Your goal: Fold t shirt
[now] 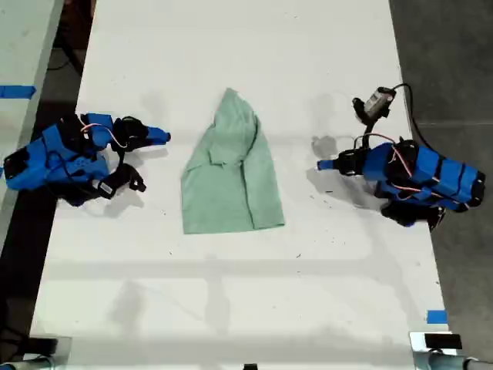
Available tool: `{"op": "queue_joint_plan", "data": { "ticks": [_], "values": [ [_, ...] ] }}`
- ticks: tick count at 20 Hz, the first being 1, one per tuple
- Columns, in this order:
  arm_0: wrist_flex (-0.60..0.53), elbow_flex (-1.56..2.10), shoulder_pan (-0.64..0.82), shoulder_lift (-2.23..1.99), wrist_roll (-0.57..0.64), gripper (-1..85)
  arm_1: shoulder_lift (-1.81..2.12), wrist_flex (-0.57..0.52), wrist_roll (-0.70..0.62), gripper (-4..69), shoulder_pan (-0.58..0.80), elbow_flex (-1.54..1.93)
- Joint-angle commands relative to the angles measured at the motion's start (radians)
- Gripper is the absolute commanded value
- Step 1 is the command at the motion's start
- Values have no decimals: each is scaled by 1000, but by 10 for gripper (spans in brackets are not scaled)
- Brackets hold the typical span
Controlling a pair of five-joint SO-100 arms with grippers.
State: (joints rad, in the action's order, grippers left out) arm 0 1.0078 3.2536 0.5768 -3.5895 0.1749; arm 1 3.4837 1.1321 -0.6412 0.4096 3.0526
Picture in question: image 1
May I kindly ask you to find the pale green T-shirt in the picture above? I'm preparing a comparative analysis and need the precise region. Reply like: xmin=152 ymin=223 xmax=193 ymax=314
xmin=179 ymin=87 xmax=287 ymax=236

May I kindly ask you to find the long blue tape strip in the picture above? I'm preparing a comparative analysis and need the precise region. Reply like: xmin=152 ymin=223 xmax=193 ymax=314
xmin=0 ymin=85 xmax=38 ymax=100

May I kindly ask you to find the pale side table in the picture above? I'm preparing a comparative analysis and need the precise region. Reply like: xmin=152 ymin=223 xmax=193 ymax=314
xmin=0 ymin=0 xmax=65 ymax=247

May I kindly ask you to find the short blue tape strip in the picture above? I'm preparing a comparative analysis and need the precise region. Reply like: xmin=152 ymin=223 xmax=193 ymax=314
xmin=426 ymin=308 xmax=449 ymax=325

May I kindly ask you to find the small black box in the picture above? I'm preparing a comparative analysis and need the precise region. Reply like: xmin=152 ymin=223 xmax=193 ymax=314
xmin=424 ymin=333 xmax=463 ymax=350

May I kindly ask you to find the grey metal pipe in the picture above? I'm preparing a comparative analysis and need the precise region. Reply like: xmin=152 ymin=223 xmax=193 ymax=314
xmin=426 ymin=350 xmax=493 ymax=370

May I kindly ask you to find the black table clamp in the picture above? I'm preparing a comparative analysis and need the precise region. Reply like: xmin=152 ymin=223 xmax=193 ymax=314
xmin=27 ymin=337 xmax=59 ymax=356

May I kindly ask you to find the red and white wire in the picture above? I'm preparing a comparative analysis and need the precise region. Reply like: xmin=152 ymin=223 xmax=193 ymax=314
xmin=79 ymin=123 xmax=129 ymax=150
xmin=363 ymin=132 xmax=416 ymax=179

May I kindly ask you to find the black camera stalk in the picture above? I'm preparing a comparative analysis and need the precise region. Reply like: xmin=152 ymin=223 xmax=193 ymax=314
xmin=351 ymin=97 xmax=388 ymax=150
xmin=109 ymin=148 xmax=148 ymax=193

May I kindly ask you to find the black camera box with label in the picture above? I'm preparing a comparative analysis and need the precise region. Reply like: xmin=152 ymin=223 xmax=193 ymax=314
xmin=91 ymin=177 xmax=119 ymax=200

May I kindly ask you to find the grey and black camera box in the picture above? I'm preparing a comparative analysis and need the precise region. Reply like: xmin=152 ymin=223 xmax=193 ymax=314
xmin=364 ymin=86 xmax=398 ymax=117

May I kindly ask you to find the thin black camera cable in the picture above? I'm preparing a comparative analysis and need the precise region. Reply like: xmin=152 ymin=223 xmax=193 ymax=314
xmin=45 ymin=150 xmax=99 ymax=196

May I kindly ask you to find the thick black camera cable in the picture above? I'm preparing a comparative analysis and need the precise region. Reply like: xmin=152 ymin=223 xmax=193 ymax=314
xmin=391 ymin=82 xmax=429 ymax=150

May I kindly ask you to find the black floor cable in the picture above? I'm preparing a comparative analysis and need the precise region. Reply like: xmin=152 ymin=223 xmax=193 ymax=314
xmin=46 ymin=36 xmax=84 ymax=77

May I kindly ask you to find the metal table bracket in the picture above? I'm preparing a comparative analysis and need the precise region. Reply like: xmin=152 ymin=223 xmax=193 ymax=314
xmin=21 ymin=335 xmax=74 ymax=370
xmin=408 ymin=331 xmax=465 ymax=370

